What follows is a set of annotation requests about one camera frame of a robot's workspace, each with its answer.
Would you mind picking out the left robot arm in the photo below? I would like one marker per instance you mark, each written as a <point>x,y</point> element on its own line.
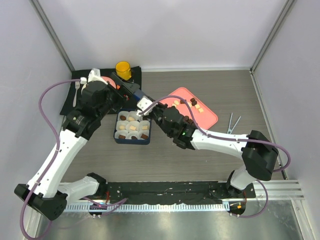
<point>43,193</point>

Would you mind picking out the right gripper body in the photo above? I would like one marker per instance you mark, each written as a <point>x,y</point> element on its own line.
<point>157,116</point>

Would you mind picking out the pink plastic tray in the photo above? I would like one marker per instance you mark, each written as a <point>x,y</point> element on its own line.
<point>204,116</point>

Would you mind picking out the brown rectangular chocolate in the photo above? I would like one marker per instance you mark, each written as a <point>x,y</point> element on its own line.
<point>143,136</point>
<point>121,136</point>

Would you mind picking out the dark blue chocolate box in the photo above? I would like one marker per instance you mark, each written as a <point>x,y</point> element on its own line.
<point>138,122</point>

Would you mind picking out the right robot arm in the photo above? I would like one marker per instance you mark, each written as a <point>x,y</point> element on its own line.
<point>258,155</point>

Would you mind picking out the yellow mug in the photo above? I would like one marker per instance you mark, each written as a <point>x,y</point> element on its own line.
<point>123,70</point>

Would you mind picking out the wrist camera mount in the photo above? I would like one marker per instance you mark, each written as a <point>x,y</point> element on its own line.
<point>94,75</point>
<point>144,106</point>

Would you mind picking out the black cloth placemat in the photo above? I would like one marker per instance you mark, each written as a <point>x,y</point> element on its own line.
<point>136,77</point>

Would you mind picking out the silver fork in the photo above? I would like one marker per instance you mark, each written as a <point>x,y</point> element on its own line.
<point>77,87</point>

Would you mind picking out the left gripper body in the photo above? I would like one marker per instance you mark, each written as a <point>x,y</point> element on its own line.
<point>113,101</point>

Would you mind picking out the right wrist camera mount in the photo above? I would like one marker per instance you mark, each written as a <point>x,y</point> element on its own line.
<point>144,106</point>

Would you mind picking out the dark blue box lid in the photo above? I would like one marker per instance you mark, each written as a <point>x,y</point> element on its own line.
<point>139,94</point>

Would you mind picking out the light blue plastic tongs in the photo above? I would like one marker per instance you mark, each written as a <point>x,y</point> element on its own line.
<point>231,126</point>

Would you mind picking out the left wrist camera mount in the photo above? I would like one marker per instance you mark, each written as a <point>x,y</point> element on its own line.
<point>94,75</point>

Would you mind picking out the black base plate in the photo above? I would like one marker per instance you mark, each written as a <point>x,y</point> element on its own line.
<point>175,192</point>

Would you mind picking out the pink and cream plate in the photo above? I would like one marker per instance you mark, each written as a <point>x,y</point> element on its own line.
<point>110,81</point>

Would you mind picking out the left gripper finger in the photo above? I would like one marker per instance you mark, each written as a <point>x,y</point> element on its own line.
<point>118,92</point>
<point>124,86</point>

